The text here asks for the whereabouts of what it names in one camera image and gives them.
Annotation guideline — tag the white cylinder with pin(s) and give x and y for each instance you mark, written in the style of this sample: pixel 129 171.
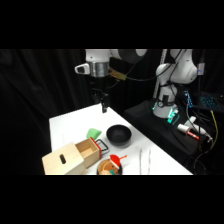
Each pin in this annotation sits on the white cylinder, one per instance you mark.
pixel 183 127

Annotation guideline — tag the black robot stand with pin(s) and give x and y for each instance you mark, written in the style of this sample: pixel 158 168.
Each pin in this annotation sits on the black robot stand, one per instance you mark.
pixel 156 128

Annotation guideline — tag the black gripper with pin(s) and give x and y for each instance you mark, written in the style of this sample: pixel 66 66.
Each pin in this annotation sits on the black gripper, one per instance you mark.
pixel 98 87

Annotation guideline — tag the blue lit device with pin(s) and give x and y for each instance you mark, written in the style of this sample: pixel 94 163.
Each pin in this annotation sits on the blue lit device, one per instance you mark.
pixel 188 98

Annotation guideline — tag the black bowl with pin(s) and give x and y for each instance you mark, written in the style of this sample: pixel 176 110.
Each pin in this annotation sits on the black bowl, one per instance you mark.
pixel 118 134

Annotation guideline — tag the green lit control box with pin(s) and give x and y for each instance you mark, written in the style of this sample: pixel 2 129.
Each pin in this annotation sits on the green lit control box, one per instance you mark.
pixel 173 116

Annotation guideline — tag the light wooden box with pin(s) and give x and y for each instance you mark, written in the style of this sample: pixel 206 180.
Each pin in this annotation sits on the light wooden box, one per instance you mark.
pixel 63 162

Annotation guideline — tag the wooden drawer with red edge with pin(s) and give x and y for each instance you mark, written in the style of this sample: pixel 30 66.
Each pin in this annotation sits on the wooden drawer with red edge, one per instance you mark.
pixel 88 151

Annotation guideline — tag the red marker pen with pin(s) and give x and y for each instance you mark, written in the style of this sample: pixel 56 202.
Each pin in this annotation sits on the red marker pen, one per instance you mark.
pixel 192 135

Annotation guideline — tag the tan wrist camera box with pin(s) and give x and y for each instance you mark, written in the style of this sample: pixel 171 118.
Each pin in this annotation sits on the tan wrist camera box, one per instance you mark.
pixel 117 75

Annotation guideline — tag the black curtain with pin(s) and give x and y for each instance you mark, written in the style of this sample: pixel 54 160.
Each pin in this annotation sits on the black curtain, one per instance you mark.
pixel 33 100

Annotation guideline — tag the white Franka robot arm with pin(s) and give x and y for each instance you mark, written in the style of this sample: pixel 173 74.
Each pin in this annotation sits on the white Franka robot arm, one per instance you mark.
pixel 166 96

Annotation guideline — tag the steel bowl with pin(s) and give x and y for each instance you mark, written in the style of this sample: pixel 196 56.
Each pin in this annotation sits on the steel bowl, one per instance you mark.
pixel 119 169

